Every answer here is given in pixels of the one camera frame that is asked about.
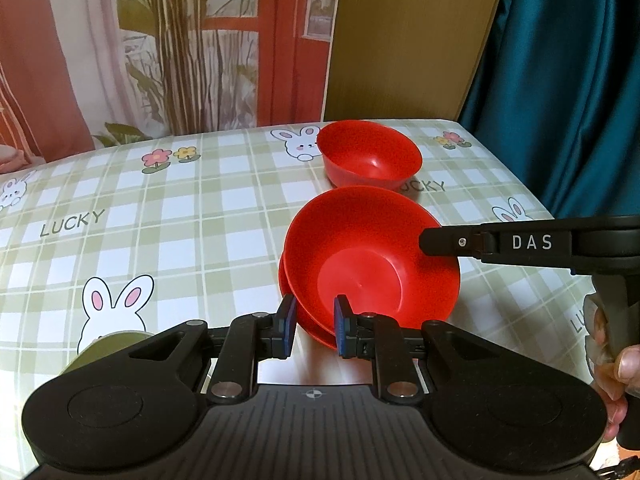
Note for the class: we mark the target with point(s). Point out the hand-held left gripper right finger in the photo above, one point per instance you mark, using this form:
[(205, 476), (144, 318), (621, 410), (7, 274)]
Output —
[(341, 330)]

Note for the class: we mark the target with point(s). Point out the wooden board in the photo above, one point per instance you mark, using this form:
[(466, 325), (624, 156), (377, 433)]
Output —
[(410, 35)]

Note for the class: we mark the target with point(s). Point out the person's right hand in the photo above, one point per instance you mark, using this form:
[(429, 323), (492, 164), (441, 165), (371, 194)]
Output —
[(607, 365)]

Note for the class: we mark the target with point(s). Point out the green bowl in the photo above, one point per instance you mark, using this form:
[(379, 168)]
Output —
[(105, 352)]

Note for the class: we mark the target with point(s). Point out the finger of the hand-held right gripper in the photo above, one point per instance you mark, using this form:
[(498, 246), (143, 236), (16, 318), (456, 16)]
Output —
[(450, 241)]

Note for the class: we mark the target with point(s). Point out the red plastic bowl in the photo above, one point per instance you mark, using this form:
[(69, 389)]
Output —
[(316, 336), (370, 255), (370, 155)]

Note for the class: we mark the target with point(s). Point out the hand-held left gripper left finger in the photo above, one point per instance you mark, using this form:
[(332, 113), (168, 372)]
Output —
[(287, 327)]

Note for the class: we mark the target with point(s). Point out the checked rabbit print tablecloth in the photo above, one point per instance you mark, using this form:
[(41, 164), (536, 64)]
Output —
[(200, 220)]

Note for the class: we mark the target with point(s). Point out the printed wall cloth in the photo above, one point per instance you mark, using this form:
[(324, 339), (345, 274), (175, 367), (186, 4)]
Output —
[(150, 35)]

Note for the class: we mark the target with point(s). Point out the teal curtain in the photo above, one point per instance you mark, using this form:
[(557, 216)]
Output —
[(565, 85)]

